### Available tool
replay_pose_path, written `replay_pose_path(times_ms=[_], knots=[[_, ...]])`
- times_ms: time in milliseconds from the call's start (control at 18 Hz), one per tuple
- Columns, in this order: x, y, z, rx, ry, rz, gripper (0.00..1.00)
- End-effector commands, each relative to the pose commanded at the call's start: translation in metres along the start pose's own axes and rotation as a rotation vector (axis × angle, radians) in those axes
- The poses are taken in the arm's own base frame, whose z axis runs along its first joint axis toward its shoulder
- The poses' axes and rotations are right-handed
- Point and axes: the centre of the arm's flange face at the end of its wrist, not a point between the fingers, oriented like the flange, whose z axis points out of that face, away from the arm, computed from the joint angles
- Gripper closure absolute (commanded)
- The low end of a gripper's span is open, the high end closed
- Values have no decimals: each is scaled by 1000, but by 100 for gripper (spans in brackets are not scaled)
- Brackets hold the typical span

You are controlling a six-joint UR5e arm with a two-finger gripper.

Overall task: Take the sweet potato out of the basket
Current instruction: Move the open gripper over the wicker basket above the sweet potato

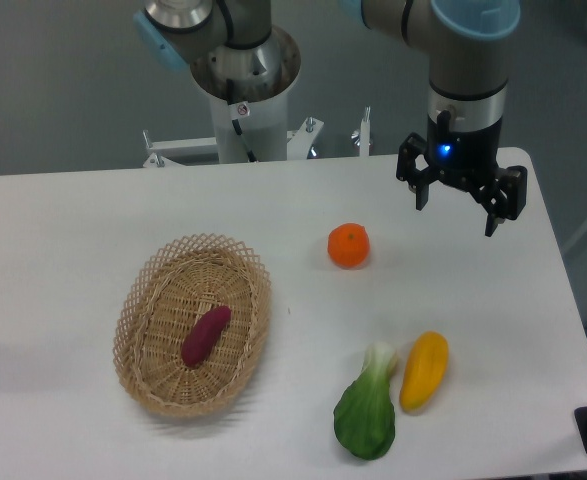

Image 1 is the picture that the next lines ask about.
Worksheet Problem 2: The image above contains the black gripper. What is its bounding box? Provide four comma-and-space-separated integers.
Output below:
396, 119, 528, 237

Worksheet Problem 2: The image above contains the purple sweet potato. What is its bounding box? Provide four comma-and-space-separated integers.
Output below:
181, 305, 232, 368

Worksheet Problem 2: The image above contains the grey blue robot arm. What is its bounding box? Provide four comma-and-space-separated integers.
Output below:
133, 1, 527, 234

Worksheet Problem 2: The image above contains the woven wicker basket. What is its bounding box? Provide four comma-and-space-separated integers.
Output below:
113, 234, 271, 418

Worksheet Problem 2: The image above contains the orange tangerine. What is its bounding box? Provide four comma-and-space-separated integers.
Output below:
327, 223, 370, 268

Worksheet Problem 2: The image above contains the yellow mango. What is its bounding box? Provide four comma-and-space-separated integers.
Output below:
399, 331, 449, 413

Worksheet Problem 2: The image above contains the green bok choy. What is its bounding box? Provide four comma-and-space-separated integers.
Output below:
333, 341, 397, 461

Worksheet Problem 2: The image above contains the white table clamp post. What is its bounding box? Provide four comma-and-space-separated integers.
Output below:
351, 105, 372, 157

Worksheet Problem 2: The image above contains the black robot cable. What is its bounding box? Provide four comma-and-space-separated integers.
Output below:
225, 79, 258, 164

